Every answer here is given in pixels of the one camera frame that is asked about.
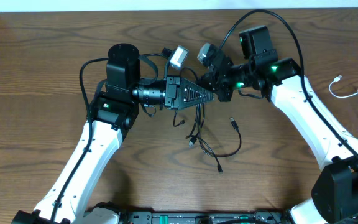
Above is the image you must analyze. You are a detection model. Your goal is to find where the black micro USB cable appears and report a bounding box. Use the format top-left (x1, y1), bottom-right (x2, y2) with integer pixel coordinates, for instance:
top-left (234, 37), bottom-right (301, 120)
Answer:
top-left (172, 104), bottom-right (224, 174)

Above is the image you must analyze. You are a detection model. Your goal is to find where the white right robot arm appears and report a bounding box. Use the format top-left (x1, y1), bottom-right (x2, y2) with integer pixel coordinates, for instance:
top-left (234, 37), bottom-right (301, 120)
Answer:
top-left (198, 26), bottom-right (358, 223)

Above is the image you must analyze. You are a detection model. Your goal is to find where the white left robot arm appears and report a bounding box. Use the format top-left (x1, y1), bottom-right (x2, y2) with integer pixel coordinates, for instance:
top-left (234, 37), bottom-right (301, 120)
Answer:
top-left (12, 44), bottom-right (213, 223)

